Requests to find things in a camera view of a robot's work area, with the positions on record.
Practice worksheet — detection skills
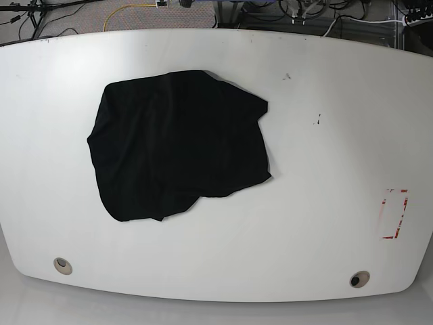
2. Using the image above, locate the black T-shirt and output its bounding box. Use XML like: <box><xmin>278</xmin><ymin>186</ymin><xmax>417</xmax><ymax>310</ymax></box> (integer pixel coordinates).
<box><xmin>87</xmin><ymin>70</ymin><xmax>271</xmax><ymax>222</ymax></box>

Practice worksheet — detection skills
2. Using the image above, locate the red tape rectangle marking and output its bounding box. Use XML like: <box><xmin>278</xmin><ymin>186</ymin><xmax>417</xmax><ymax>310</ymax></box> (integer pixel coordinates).
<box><xmin>378</xmin><ymin>188</ymin><xmax>409</xmax><ymax>240</ymax></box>

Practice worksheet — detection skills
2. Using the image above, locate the black tripod stand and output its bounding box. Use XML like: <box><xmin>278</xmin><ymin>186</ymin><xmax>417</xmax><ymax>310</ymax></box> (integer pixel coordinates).
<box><xmin>1</xmin><ymin>1</ymin><xmax>86</xmax><ymax>41</ymax></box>

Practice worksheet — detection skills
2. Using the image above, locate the white power strip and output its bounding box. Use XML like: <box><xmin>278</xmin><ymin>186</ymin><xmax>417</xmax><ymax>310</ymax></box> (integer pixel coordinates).
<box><xmin>403</xmin><ymin>8</ymin><xmax>432</xmax><ymax>26</ymax></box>

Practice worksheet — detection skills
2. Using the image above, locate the yellow cable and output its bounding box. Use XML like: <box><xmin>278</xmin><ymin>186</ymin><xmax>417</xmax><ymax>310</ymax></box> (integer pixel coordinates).
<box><xmin>103</xmin><ymin>2</ymin><xmax>160</xmax><ymax>32</ymax></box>

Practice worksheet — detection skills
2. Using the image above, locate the right table cable grommet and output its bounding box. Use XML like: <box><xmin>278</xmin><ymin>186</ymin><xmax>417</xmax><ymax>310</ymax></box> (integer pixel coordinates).
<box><xmin>349</xmin><ymin>271</ymin><xmax>370</xmax><ymax>288</ymax></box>

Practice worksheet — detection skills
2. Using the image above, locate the table cable grommet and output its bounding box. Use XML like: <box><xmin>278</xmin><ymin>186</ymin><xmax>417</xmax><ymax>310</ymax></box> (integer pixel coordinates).
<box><xmin>349</xmin><ymin>271</ymin><xmax>370</xmax><ymax>288</ymax></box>
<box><xmin>53</xmin><ymin>257</ymin><xmax>72</xmax><ymax>276</ymax></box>

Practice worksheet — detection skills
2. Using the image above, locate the left table cable grommet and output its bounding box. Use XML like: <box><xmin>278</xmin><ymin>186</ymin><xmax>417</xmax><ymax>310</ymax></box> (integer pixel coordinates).
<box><xmin>53</xmin><ymin>257</ymin><xmax>72</xmax><ymax>276</ymax></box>

